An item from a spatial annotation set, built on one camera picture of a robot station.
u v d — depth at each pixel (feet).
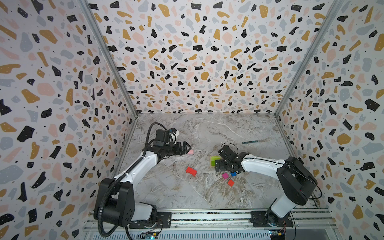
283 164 1.63
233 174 2.96
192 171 2.96
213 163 3.01
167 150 2.35
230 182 2.85
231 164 2.17
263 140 3.48
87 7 2.27
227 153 2.37
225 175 2.95
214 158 3.11
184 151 2.50
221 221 2.46
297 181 1.52
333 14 2.40
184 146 2.54
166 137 2.27
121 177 1.45
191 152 3.21
